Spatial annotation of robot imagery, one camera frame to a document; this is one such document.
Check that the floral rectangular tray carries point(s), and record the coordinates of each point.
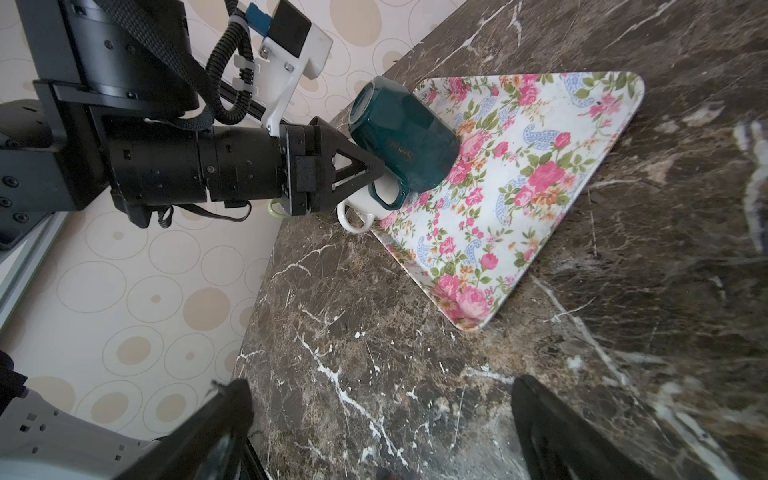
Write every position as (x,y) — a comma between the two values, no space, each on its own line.
(529,145)

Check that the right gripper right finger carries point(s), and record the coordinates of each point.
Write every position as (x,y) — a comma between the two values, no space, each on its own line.
(556,443)

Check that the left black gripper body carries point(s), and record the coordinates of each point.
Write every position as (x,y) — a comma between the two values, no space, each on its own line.
(156,166)

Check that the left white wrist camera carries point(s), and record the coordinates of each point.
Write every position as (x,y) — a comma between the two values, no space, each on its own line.
(293,47)

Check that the dark green ceramic mug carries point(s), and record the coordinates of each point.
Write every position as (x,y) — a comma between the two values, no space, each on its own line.
(417,147)

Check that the diagonal aluminium frame bar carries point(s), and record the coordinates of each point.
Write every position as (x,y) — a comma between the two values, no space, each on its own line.
(20,265)

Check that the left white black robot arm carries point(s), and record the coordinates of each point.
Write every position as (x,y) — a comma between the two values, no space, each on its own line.
(122,106)

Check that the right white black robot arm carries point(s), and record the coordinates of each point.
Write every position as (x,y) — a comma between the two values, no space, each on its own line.
(41,441)

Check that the white ceramic mug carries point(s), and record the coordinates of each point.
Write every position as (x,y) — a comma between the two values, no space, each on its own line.
(367,208)

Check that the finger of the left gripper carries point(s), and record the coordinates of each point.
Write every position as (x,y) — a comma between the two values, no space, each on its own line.
(341,167)

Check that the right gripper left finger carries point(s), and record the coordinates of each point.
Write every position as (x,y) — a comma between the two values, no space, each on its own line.
(208,445)

